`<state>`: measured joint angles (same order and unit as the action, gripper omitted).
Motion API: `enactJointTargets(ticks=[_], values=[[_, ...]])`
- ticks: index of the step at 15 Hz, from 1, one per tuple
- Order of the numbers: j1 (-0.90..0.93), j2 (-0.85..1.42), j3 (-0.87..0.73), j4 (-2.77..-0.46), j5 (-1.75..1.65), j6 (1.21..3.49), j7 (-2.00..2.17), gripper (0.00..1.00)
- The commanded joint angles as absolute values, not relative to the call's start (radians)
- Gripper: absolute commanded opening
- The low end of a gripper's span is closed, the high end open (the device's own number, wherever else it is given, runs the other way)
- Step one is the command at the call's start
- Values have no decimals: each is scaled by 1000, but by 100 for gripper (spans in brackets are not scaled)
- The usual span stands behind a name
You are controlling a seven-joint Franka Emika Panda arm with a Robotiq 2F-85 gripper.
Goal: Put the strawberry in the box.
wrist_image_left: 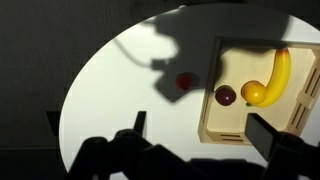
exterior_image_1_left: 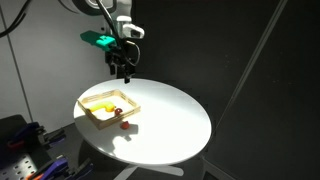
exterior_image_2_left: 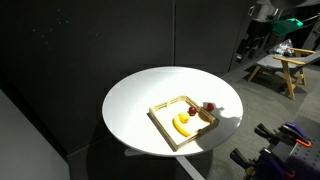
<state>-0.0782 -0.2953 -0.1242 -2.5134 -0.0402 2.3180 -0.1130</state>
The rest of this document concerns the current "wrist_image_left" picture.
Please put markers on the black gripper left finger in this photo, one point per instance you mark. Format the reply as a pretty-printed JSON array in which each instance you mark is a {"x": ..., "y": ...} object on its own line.
[{"x": 140, "y": 122}]

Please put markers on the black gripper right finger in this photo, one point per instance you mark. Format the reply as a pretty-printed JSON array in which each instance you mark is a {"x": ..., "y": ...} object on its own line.
[{"x": 261, "y": 135}]

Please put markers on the red strawberry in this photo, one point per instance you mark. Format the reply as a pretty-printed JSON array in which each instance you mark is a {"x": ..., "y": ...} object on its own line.
[{"x": 184, "y": 81}]

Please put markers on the wooden box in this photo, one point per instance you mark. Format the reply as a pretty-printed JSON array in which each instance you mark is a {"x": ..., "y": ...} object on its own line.
[{"x": 233, "y": 126}]

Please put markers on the round white table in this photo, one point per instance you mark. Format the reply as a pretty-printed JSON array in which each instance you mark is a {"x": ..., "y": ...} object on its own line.
[{"x": 113, "y": 100}]

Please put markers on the orange round fruit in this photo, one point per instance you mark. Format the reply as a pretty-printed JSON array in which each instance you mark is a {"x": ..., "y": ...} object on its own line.
[{"x": 254, "y": 92}]

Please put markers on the dark red plum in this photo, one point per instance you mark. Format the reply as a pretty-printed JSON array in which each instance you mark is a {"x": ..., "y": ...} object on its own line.
[{"x": 225, "y": 95}]

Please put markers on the yellow banana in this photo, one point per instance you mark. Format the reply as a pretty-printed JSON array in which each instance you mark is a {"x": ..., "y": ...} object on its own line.
[{"x": 278, "y": 80}]

